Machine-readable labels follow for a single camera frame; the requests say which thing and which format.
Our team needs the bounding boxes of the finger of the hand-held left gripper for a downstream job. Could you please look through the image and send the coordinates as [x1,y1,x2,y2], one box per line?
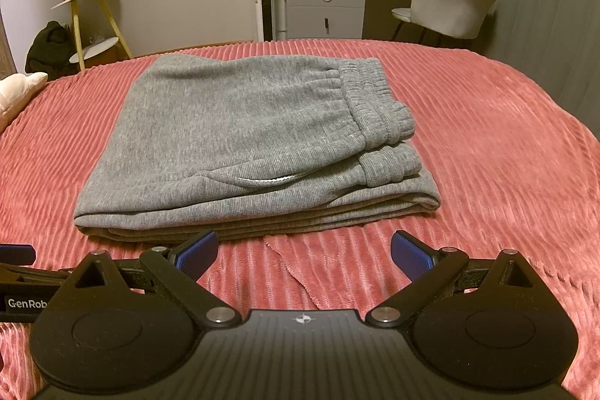
[0,243,77,286]

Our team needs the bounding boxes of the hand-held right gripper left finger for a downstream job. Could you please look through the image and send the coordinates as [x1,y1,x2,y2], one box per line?
[66,230,240,330]

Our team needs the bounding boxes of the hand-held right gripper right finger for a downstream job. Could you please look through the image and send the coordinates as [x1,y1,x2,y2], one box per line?
[364,230,537,330]

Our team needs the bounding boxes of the grey pants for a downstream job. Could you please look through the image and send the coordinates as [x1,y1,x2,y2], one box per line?
[72,54,442,244]

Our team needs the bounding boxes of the pink ribbed blanket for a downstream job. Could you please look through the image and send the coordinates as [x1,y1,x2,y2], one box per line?
[0,38,600,400]

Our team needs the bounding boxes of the white pillow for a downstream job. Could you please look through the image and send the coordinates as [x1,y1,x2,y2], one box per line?
[0,71,50,134]

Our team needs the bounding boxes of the yellow-legged side table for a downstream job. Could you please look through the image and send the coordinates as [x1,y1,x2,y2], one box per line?
[50,0,135,72]

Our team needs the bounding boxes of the grey upholstered chair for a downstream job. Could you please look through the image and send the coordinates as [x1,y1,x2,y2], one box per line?
[391,0,500,47]

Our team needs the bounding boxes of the grey nightstand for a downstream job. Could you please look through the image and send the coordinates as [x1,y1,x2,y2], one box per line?
[283,0,367,41]

